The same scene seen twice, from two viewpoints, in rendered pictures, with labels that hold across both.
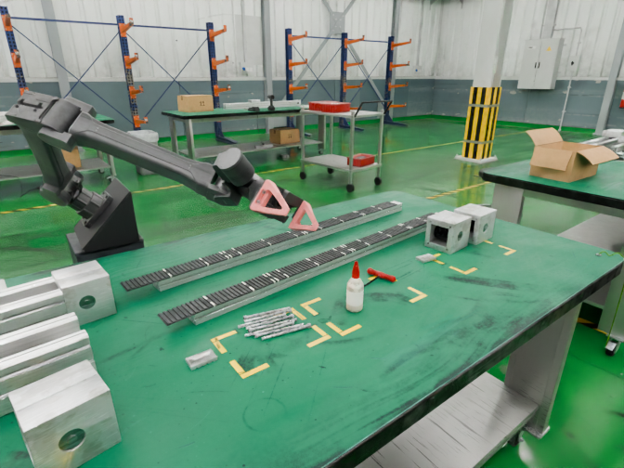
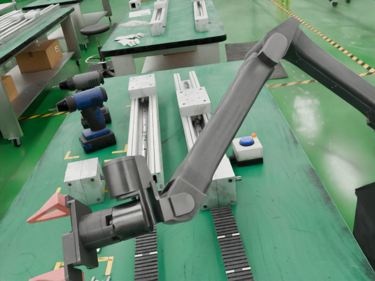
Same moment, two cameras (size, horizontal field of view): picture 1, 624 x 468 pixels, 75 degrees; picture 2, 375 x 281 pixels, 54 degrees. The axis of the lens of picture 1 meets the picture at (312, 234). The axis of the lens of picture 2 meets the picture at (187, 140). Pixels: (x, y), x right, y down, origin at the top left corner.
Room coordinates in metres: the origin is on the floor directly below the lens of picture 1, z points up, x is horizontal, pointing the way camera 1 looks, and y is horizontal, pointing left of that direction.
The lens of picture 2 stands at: (1.25, -0.15, 1.42)
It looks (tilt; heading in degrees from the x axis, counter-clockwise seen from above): 29 degrees down; 130
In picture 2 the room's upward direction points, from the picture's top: 8 degrees counter-clockwise
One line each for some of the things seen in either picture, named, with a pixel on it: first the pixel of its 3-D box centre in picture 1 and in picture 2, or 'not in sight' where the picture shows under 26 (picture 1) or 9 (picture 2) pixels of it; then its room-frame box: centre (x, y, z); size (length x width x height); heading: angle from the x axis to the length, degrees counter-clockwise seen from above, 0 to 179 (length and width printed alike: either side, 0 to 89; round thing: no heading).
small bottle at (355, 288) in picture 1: (355, 285); not in sight; (0.79, -0.10, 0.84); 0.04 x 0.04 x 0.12
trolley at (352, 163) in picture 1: (343, 142); not in sight; (5.00, -0.38, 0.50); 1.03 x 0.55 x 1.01; 42
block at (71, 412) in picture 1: (64, 413); (90, 181); (0.44, 0.35, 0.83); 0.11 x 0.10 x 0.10; 45
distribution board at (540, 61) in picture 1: (544, 80); not in sight; (10.51, -5.67, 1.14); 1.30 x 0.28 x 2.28; 37
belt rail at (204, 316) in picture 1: (347, 253); not in sight; (1.05, -0.10, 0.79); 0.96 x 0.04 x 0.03; 131
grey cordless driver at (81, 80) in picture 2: not in sight; (83, 100); (0.05, 0.68, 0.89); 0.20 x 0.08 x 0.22; 51
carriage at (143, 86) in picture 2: not in sight; (143, 88); (0.18, 0.90, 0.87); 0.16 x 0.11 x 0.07; 131
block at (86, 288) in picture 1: (83, 290); (219, 183); (0.79, 0.51, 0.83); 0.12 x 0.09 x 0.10; 41
